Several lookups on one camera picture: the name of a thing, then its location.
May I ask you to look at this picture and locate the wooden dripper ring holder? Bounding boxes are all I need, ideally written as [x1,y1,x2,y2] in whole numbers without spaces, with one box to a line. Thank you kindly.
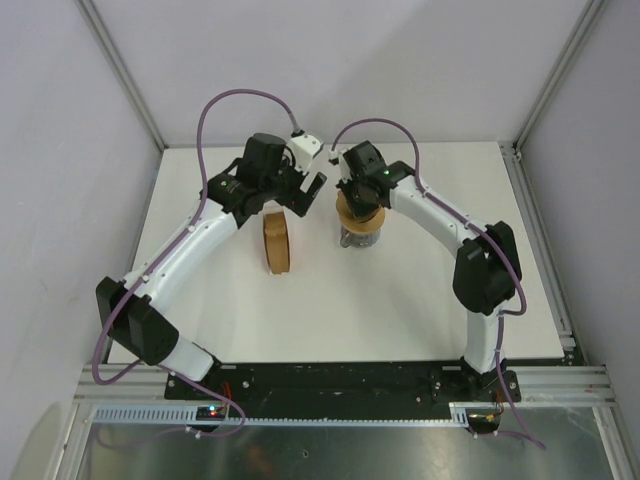
[338,208,385,235]

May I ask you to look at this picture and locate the single brown coffee filter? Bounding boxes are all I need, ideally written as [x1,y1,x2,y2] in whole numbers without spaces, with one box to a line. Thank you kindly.
[336,191,352,217]

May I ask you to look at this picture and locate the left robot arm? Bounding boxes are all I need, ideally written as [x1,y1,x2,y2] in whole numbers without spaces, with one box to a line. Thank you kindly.
[96,133,326,400]

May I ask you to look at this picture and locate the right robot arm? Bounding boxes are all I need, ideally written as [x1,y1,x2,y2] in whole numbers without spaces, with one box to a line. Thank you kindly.
[329,141,522,401]

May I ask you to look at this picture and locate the glass coffee carafe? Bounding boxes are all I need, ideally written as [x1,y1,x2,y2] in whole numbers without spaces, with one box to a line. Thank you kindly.
[340,226,381,249]

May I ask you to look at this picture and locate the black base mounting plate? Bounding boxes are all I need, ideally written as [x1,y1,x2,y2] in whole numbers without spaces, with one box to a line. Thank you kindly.
[163,357,524,407]

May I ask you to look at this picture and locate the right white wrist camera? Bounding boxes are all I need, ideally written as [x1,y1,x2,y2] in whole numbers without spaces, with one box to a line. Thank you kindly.
[328,149,345,166]

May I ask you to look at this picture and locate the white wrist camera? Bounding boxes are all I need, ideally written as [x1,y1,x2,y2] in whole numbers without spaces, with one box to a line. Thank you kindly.
[328,149,345,166]
[286,131,324,174]

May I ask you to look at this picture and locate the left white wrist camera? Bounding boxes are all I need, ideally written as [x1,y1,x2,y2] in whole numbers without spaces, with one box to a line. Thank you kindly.
[286,131,324,174]

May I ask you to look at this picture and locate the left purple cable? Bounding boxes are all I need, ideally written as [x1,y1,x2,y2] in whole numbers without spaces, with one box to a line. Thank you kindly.
[93,89,304,444]

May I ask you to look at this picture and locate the grey slotted cable duct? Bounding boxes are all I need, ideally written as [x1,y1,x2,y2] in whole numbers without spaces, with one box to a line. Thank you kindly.
[93,404,488,428]

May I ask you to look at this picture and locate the left aluminium corner post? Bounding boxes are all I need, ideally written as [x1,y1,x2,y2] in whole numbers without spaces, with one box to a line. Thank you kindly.
[73,0,167,152]

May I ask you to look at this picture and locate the aluminium corner post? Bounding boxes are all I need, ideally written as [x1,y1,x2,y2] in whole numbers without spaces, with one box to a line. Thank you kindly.
[73,0,167,152]
[513,0,610,151]

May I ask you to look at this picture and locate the right aluminium corner post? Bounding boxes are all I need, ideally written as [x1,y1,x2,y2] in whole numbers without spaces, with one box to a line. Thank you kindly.
[513,0,610,151]

